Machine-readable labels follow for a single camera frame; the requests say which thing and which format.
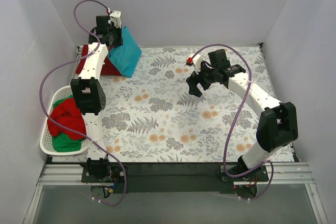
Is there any teal t shirt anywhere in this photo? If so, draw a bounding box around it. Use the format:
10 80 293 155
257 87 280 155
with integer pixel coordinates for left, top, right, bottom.
108 26 142 78

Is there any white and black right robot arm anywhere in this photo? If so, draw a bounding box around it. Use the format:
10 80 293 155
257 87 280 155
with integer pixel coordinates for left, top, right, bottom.
186 45 298 181

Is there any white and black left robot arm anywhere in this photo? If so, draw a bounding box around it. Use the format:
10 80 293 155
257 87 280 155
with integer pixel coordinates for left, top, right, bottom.
70 15 122 182

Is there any folded red t shirt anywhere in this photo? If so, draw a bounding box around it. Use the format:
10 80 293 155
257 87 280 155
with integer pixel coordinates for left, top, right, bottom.
75 45 122 76

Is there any floral patterned table mat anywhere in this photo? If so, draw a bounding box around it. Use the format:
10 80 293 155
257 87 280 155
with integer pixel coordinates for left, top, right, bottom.
51 46 295 163

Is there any crumpled red t shirt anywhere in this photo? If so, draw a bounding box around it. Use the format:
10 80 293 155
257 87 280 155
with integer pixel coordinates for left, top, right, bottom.
47 95 86 141

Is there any crumpled green t shirt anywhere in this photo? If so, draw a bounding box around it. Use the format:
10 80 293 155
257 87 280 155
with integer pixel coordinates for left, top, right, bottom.
51 94 82 153

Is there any white plastic laundry basket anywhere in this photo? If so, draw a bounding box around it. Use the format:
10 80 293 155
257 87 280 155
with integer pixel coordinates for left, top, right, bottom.
40 86 88 156

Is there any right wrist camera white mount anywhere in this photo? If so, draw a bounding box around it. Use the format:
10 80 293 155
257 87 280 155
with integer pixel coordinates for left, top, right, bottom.
186 54 202 73

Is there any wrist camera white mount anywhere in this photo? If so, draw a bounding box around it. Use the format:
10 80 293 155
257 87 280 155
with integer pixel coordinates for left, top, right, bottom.
107 8 122 29
186 54 202 73

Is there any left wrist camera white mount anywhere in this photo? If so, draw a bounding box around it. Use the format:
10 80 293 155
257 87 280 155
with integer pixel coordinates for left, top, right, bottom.
107 8 122 29

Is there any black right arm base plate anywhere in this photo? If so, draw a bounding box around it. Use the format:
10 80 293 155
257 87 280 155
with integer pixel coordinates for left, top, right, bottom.
216 165 269 183

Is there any aluminium frame rail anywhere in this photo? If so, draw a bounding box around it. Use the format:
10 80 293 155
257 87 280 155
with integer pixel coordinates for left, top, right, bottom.
24 163 328 223

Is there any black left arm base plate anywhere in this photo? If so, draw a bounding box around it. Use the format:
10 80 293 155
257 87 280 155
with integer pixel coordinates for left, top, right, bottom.
81 159 128 183

